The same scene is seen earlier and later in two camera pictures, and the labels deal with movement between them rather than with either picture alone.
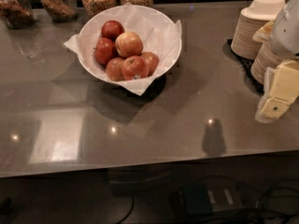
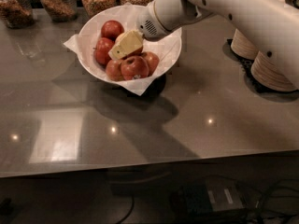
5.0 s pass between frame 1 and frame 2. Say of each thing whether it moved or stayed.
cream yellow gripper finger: moved
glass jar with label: stayed
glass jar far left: stayed
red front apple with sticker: stayed
